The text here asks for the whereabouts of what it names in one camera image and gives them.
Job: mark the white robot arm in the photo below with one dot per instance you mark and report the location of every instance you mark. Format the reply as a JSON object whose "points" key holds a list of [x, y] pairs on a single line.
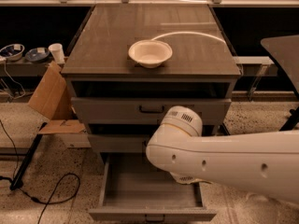
{"points": [[264, 163]]}

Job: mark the grey drawer cabinet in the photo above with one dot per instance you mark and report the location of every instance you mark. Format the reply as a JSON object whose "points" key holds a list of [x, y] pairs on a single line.
{"points": [[201, 67]]}

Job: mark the grey top drawer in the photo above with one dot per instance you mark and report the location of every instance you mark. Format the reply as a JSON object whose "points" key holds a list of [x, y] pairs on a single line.
{"points": [[145, 110]]}

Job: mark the grey bottom drawer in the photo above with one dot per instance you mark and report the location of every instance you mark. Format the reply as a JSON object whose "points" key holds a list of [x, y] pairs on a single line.
{"points": [[134, 190]]}

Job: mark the white paper bowl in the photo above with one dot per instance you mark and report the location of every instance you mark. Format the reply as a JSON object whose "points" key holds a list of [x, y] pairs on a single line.
{"points": [[150, 53]]}

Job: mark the black right table leg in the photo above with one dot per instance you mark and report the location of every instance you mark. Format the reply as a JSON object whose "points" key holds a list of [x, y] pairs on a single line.
{"points": [[224, 130]]}

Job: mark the black table leg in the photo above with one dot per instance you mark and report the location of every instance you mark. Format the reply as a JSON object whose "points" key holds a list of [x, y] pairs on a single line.
{"points": [[16, 182], [224, 130]]}

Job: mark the brown cardboard box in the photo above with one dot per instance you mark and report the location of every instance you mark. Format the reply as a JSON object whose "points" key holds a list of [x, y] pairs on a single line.
{"points": [[52, 100]]}

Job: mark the white paper cup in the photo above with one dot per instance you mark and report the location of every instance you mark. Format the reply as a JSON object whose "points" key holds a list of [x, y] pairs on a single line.
{"points": [[57, 52]]}

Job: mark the blue bowl right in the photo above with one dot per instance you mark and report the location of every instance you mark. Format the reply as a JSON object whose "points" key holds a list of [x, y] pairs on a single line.
{"points": [[37, 55]]}

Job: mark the blue bowl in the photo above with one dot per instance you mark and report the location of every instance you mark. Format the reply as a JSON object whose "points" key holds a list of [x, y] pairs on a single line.
{"points": [[12, 52], [37, 55]]}

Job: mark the grey low shelf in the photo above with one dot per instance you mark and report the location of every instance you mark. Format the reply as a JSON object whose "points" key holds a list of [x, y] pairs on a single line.
{"points": [[23, 68]]}

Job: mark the black stand base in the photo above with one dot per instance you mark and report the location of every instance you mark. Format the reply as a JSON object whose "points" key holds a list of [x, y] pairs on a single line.
{"points": [[292, 120]]}

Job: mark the blue bowl left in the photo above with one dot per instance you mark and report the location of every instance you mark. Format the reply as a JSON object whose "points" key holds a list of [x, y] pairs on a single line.
{"points": [[12, 52]]}

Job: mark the black left table leg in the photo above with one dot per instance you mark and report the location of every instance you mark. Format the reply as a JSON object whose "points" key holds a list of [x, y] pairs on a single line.
{"points": [[16, 182]]}

